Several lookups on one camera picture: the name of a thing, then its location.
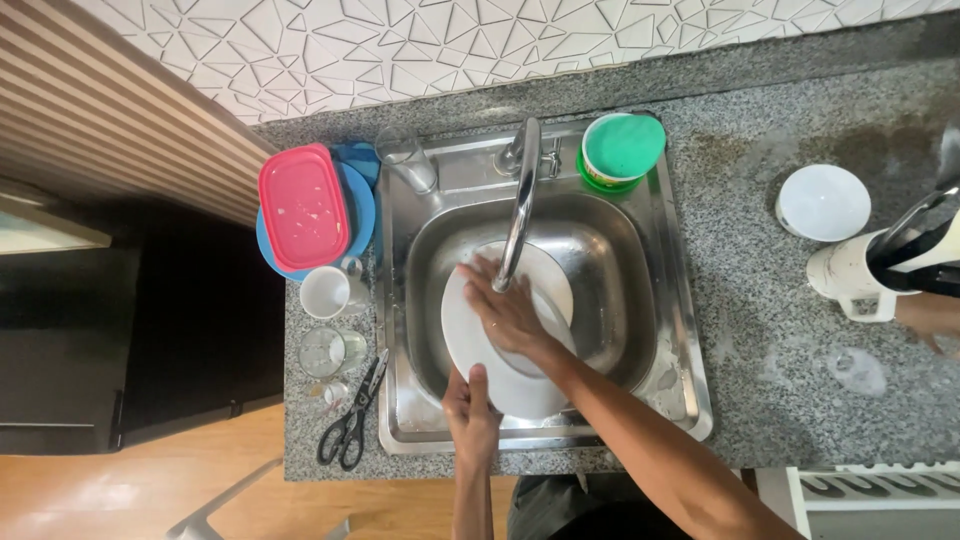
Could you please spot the person's left hand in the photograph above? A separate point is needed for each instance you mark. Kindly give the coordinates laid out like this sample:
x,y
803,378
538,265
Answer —
x,y
471,424

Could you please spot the person's right hand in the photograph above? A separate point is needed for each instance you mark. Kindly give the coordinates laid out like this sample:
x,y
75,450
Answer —
x,y
514,319

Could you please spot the person's right fingers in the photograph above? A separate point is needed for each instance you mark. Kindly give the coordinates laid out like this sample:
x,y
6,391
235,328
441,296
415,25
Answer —
x,y
484,289

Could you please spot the large white plate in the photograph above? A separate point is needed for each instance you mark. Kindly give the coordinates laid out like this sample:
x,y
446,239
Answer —
x,y
472,337

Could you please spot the chrome faucet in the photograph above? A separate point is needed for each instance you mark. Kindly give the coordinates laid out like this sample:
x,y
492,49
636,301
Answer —
x,y
523,202

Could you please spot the stainless steel sink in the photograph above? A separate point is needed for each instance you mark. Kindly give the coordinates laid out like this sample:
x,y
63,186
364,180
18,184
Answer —
x,y
615,300

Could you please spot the blue round plate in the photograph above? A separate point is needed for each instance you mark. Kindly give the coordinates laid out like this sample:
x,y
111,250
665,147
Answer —
x,y
361,214

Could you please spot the tall clear drinking glass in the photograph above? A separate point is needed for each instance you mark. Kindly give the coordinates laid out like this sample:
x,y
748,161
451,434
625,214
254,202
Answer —
x,y
409,159

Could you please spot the green dish soap tub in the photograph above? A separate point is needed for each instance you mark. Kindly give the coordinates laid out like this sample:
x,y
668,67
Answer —
x,y
596,180

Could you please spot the white mug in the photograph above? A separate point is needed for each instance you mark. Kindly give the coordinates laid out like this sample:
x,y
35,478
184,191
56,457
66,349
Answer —
x,y
326,292

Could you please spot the clear glass mug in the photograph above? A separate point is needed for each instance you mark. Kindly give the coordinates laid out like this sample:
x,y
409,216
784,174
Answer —
x,y
330,351

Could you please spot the blue cloth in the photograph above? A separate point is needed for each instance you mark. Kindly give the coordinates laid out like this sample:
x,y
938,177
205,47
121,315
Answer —
x,y
360,157

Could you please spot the small clear glass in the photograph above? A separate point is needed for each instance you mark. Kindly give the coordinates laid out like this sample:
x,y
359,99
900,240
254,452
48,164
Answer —
x,y
330,394

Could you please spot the black kitchen scissors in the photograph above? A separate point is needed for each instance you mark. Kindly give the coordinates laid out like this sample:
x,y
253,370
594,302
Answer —
x,y
352,424

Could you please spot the pink plastic container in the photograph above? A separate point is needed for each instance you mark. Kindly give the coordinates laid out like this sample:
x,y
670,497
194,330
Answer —
x,y
304,208

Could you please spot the green round lid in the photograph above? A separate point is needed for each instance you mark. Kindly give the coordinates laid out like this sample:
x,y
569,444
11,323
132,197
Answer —
x,y
630,146

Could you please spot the person's dark shorts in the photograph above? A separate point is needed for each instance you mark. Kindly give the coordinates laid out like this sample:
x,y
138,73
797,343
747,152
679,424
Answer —
x,y
570,510

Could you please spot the black cabinet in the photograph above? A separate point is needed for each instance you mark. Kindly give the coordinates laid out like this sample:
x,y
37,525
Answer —
x,y
150,337

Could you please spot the white bowl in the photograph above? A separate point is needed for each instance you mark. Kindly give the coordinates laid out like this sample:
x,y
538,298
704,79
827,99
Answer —
x,y
823,202

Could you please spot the white utensil holder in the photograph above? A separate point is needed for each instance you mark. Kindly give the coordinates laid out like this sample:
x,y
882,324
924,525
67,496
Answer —
x,y
844,274

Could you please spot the black kitchen utensils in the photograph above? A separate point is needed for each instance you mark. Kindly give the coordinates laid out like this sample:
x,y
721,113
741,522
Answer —
x,y
911,251

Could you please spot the striped floor mat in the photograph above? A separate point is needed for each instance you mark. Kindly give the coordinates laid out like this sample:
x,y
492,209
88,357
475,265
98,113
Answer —
x,y
877,487

